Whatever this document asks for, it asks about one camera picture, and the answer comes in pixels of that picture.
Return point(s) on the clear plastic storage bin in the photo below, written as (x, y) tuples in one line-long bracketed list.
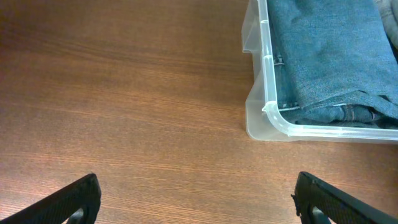
[(263, 119)]

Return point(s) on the light blue jeans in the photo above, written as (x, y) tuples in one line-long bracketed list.
[(388, 13)]

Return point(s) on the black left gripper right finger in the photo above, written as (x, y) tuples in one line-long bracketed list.
[(317, 202)]

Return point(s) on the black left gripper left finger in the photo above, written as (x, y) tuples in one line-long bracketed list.
[(79, 202)]

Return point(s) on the dark blue jeans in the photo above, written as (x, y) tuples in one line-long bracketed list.
[(334, 64)]

